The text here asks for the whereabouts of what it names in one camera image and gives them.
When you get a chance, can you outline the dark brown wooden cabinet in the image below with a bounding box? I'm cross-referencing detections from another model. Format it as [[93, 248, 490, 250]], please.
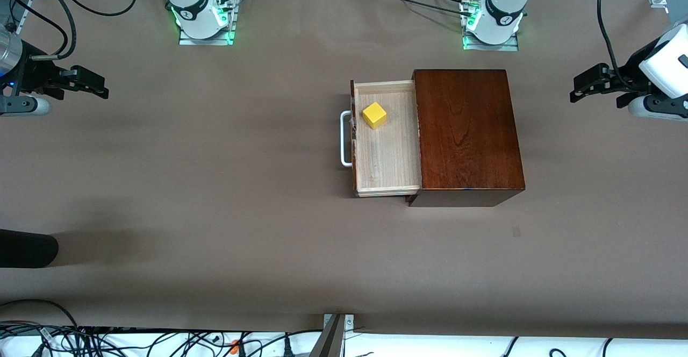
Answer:
[[407, 69, 526, 208]]

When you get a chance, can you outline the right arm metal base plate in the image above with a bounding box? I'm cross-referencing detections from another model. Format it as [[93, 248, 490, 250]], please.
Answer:
[[178, 21, 236, 46]]

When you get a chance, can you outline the black rounded cylinder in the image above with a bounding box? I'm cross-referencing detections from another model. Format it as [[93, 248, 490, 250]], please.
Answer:
[[0, 229, 59, 269]]

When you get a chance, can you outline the light wood drawer white handle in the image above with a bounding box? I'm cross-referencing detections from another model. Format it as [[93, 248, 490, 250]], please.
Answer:
[[340, 80, 423, 198]]

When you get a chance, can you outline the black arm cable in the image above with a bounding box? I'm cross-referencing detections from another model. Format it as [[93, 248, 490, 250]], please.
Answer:
[[597, 0, 641, 92], [11, 0, 77, 61]]

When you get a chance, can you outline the aluminium frame side rail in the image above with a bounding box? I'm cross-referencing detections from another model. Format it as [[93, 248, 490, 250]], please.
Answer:
[[8, 0, 54, 38]]

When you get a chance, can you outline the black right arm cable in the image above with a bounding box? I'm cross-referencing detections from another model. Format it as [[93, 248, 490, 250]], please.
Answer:
[[11, 0, 77, 61]]

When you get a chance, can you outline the yellow cube block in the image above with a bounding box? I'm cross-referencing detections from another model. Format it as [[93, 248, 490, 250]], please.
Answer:
[[362, 102, 388, 130]]

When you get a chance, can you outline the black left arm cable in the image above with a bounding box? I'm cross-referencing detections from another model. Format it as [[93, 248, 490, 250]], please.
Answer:
[[597, 0, 641, 92]]

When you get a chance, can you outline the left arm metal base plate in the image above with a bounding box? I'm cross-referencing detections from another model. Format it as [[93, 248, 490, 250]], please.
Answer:
[[462, 32, 520, 52]]

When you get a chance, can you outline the black cable on table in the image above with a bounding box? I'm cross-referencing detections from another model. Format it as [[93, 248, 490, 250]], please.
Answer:
[[374, 0, 469, 17]]

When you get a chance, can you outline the black cable tangle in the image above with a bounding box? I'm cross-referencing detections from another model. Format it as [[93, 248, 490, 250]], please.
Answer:
[[0, 299, 323, 357]]

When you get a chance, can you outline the aluminium bracket post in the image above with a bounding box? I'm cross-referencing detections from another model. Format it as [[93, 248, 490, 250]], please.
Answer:
[[310, 313, 355, 357]]

